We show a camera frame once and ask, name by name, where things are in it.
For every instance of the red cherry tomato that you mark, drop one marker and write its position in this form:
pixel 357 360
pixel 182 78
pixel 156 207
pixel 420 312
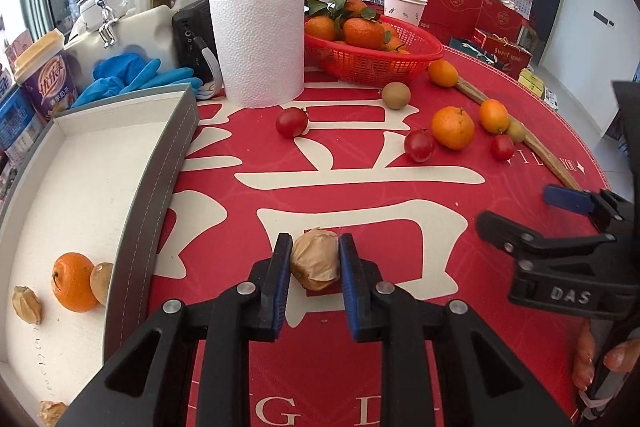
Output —
pixel 501 147
pixel 291 122
pixel 418 145

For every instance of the green-brown round fruit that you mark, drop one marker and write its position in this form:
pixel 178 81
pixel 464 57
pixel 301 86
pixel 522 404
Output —
pixel 102 283

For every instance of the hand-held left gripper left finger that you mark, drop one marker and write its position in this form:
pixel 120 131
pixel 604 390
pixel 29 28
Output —
pixel 280 287

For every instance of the white and green box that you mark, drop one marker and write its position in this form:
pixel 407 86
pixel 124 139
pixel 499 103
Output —
pixel 551 98

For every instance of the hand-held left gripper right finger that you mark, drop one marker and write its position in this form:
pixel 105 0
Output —
pixel 352 292

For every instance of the red plastic basket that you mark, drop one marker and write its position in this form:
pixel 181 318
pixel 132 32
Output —
pixel 375 62

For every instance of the blue rubber gloves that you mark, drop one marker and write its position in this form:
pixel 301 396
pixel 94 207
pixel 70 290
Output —
pixel 120 77

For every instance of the white and green pot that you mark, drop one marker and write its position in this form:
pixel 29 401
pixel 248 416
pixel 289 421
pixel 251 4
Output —
pixel 90 9

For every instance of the grey cardboard tray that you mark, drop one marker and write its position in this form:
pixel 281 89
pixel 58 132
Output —
pixel 75 187

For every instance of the purple instant drink cup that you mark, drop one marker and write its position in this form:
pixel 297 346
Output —
pixel 47 79

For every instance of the person's right hand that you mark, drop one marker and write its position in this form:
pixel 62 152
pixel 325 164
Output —
pixel 625 357

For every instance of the pile of leafy mandarins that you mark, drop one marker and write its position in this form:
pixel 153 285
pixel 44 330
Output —
pixel 362 32

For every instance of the single orange mandarin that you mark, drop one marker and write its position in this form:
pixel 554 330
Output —
pixel 74 282
pixel 452 127

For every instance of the black portable speaker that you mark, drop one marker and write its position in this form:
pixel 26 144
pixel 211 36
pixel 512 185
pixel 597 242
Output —
pixel 192 32

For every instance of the silver rabbit figure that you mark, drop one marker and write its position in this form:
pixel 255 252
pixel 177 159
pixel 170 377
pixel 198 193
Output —
pixel 106 27

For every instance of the yellow cartoon box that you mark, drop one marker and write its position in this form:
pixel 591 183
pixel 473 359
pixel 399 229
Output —
pixel 532 83

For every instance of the dark green gift bag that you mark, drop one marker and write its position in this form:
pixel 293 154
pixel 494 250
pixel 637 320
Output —
pixel 462 44

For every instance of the oval orange kumquat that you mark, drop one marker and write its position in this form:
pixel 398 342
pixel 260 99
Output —
pixel 443 73
pixel 494 116

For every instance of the desk calendar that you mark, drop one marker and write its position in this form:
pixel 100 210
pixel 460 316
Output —
pixel 522 6

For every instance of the small green-brown fruit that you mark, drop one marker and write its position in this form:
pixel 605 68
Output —
pixel 516 131

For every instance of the tan physalis husk fruit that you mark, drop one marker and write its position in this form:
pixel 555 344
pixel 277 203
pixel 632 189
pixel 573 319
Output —
pixel 51 413
pixel 27 304
pixel 315 262

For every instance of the long wooden stick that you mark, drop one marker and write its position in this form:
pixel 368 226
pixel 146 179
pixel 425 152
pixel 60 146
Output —
pixel 542 157

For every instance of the brown round kiwi fruit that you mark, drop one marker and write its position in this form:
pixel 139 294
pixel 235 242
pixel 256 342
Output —
pixel 396 95

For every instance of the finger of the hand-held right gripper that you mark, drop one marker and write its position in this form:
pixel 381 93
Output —
pixel 570 198
pixel 505 232

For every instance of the blue packet box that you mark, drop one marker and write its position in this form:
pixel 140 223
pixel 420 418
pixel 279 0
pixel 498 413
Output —
pixel 15 122

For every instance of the white paper towel roll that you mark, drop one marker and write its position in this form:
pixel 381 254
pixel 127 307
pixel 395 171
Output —
pixel 255 52

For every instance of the floral paper cup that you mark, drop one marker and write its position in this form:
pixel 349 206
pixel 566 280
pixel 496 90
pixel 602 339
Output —
pixel 402 9

